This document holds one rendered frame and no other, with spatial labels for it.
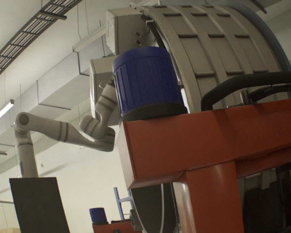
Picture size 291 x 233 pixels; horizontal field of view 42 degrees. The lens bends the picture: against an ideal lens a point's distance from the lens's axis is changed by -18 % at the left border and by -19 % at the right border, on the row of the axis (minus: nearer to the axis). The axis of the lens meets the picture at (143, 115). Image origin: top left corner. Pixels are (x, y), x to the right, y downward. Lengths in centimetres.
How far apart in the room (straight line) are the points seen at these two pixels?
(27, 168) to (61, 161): 897
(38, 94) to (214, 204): 681
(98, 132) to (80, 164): 854
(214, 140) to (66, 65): 620
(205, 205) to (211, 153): 10
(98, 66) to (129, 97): 154
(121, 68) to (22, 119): 111
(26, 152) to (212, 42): 92
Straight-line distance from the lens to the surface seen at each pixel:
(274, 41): 158
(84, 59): 659
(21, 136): 193
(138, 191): 232
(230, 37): 154
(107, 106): 167
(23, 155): 185
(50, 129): 190
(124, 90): 81
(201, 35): 150
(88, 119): 168
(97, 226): 296
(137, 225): 241
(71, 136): 193
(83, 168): 1011
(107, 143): 197
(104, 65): 233
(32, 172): 183
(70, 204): 1058
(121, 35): 175
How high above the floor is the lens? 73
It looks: 18 degrees up
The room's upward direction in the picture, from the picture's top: 12 degrees counter-clockwise
